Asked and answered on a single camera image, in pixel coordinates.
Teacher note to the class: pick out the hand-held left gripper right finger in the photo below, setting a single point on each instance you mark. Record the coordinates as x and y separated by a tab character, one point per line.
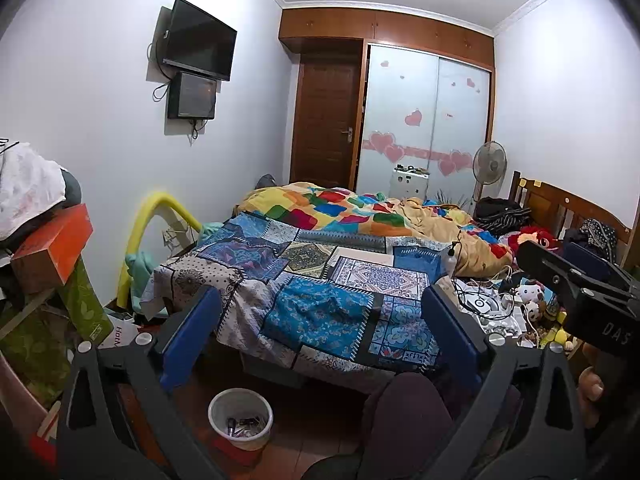
450	330

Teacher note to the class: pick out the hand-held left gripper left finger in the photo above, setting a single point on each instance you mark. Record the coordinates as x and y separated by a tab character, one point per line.
187	340

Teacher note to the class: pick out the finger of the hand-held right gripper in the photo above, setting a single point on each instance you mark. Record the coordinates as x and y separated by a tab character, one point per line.
545	265
592	257

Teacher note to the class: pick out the white waste bin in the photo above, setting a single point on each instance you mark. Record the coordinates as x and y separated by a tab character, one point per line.
220	410

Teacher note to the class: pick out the person's right hand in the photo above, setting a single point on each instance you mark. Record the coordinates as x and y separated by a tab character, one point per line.
592	397

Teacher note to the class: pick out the black patterned bag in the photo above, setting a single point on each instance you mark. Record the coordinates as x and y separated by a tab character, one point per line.
599	235

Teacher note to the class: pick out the red plush toy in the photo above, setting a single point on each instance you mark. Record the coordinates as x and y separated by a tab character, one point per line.
532	237

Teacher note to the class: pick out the white plush toy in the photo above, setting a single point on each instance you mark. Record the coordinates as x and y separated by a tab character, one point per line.
530	296

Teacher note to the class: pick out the white round device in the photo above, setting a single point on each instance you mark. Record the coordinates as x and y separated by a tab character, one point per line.
482	305

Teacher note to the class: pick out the yellow plush toy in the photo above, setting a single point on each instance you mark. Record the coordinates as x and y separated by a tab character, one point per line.
559	339

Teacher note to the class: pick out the white power strip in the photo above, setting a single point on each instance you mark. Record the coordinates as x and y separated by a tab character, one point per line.
502	332

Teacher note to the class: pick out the wooden headboard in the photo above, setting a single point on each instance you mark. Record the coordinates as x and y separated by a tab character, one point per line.
550	200

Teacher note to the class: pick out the black striped clothing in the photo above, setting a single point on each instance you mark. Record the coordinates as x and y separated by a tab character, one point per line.
500	215

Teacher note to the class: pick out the white bottle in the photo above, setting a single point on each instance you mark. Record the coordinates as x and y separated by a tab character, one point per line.
452	262

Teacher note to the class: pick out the white bag with red print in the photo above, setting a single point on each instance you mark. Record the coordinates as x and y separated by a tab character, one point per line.
120	335

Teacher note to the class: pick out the teal cloth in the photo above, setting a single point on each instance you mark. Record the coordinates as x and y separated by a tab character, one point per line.
139	272

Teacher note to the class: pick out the person's leg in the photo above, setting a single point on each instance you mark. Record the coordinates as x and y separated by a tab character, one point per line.
410	420

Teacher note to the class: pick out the green patterned box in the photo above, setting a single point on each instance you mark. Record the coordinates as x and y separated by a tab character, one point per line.
89	305

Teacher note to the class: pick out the white standing fan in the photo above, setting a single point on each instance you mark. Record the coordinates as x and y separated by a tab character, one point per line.
489	162

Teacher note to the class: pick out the yellow foam tube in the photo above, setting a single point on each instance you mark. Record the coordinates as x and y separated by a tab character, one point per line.
137	225

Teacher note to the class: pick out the blue patchwork bed sheet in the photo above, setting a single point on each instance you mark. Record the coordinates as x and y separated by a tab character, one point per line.
310	310

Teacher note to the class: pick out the small white cabinet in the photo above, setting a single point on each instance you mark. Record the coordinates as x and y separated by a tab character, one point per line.
410	182

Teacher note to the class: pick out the green patterned bag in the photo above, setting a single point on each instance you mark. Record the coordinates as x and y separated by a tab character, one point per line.
30	355

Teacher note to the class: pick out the orange box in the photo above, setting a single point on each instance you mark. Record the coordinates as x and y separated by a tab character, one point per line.
57	247

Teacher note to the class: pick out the colourful patch quilt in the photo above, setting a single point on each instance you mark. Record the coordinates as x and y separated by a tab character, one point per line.
340	210

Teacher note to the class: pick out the frosted sliding wardrobe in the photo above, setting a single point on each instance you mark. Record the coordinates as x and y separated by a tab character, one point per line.
425	110

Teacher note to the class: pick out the white cloth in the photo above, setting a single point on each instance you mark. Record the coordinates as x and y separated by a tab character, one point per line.
27	185

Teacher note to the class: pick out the brown wooden door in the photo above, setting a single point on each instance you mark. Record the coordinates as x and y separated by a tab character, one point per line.
325	120

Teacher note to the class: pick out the wooden overhead cabinet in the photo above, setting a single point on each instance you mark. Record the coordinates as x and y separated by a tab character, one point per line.
390	27

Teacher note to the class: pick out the black wall television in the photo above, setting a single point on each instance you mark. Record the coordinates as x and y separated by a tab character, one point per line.
200	37

